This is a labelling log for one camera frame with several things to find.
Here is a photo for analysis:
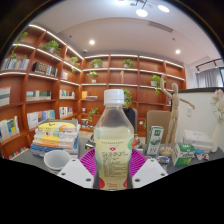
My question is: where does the ceiling air vent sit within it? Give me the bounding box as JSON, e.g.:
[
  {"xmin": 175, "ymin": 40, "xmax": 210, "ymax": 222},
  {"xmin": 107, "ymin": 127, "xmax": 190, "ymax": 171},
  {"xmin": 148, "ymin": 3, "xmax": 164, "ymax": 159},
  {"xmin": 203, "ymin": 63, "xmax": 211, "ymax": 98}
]
[{"xmin": 148, "ymin": 20, "xmax": 174, "ymax": 33}]

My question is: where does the branching ceiling lamp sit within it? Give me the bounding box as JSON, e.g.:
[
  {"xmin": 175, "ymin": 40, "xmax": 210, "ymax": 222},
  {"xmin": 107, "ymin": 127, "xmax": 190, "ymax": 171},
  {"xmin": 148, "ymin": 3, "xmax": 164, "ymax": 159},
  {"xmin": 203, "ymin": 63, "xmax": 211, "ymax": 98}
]
[{"xmin": 114, "ymin": 0, "xmax": 171, "ymax": 18}]

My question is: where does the white vase with flowers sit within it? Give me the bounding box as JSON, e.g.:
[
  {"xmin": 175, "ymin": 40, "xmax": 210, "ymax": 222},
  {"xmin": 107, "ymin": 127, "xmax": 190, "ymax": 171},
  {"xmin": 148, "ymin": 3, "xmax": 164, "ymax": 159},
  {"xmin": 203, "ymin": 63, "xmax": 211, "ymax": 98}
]
[{"xmin": 210, "ymin": 88, "xmax": 224, "ymax": 154}]

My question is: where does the grey curtain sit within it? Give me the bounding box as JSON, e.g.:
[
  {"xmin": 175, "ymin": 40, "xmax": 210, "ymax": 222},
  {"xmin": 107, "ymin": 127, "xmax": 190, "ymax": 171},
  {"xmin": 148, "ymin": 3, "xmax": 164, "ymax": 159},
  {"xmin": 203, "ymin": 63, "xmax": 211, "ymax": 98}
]
[{"xmin": 194, "ymin": 68, "xmax": 224, "ymax": 89}]

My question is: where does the wooden shelf unit with books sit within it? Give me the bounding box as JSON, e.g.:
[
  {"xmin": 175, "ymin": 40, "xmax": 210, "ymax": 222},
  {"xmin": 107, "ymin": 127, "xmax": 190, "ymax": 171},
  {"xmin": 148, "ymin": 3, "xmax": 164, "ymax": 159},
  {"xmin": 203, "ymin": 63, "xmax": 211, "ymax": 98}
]
[{"xmin": 0, "ymin": 23, "xmax": 188, "ymax": 160}]

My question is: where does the black ceiling track light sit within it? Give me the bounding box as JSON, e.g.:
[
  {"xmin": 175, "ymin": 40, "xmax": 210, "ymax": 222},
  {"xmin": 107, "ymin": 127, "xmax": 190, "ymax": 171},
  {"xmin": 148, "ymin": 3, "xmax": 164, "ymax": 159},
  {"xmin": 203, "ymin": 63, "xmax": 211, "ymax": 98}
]
[{"xmin": 195, "ymin": 58, "xmax": 224, "ymax": 73}]

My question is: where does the brown cardboard panel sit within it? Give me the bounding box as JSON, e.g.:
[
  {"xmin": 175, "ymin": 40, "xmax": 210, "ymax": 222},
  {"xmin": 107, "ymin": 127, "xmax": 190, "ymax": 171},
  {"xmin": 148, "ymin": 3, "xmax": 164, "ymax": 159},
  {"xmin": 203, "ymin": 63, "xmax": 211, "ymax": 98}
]
[{"xmin": 145, "ymin": 109, "xmax": 172, "ymax": 144}]

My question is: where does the dark office chair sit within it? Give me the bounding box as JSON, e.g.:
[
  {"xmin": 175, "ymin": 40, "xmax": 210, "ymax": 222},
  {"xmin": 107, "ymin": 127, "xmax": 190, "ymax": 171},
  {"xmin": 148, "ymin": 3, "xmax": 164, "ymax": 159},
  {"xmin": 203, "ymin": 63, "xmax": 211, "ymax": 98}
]
[{"xmin": 123, "ymin": 106, "xmax": 139, "ymax": 136}]

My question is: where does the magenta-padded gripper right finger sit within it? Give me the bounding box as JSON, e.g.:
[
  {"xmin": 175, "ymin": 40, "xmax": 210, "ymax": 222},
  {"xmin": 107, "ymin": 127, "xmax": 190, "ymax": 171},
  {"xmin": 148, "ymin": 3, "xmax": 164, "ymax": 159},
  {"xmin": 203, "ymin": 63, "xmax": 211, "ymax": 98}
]
[{"xmin": 128, "ymin": 148, "xmax": 169, "ymax": 190}]

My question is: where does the window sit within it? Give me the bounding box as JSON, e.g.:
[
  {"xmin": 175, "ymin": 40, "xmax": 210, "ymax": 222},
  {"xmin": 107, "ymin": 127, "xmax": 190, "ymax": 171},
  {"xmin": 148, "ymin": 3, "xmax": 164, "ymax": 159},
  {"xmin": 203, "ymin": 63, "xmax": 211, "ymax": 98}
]
[{"xmin": 218, "ymin": 66, "xmax": 224, "ymax": 88}]

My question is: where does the clear bottle of yellow drink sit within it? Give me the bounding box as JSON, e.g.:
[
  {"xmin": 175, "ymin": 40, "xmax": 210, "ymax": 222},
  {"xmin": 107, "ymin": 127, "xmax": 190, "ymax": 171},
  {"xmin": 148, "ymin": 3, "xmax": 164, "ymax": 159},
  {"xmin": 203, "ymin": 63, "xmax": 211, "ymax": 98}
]
[{"xmin": 93, "ymin": 88, "xmax": 136, "ymax": 192}]

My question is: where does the wooden artist mannequin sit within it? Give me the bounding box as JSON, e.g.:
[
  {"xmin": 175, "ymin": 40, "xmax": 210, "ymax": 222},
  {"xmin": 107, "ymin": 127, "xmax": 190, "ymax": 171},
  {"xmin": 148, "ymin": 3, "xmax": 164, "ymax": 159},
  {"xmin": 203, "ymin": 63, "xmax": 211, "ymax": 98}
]
[{"xmin": 159, "ymin": 73, "xmax": 197, "ymax": 157}]

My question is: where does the stack of white boxes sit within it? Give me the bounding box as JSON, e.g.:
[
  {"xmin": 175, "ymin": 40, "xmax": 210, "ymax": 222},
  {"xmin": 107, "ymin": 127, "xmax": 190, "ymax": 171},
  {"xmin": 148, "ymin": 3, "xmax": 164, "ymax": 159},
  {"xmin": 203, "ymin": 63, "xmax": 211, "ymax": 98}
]
[{"xmin": 182, "ymin": 129, "xmax": 214, "ymax": 154}]

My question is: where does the stack of colourful books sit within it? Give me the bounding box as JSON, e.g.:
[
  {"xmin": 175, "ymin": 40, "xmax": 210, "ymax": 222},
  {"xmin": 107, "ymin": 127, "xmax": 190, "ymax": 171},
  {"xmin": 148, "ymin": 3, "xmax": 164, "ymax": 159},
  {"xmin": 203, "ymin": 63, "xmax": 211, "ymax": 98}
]
[{"xmin": 29, "ymin": 119, "xmax": 81, "ymax": 158}]

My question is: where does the white mug with triangle pattern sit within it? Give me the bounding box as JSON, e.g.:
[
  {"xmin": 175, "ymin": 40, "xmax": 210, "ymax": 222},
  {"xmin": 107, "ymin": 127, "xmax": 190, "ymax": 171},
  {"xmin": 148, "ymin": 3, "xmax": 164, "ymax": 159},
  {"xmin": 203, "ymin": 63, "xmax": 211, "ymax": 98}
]
[{"xmin": 43, "ymin": 149, "xmax": 72, "ymax": 174}]

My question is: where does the green and white box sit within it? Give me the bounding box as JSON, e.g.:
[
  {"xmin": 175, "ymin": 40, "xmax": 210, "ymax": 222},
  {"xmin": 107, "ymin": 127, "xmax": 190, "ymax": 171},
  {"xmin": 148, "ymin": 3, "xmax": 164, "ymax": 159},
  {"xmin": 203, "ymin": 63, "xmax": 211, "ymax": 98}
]
[{"xmin": 171, "ymin": 142, "xmax": 196, "ymax": 167}]

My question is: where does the green and white drink carton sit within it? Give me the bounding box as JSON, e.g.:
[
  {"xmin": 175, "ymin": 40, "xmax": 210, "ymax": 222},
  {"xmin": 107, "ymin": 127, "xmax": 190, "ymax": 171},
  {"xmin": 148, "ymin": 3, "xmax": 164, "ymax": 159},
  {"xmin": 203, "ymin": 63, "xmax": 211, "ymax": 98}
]
[{"xmin": 145, "ymin": 125, "xmax": 165, "ymax": 156}]

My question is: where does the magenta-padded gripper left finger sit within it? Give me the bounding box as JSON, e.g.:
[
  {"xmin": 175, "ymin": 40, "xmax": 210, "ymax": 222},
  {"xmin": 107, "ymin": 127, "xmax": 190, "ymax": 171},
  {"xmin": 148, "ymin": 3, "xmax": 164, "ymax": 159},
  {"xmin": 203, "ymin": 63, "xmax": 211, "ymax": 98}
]
[{"xmin": 57, "ymin": 148, "xmax": 100, "ymax": 190}]

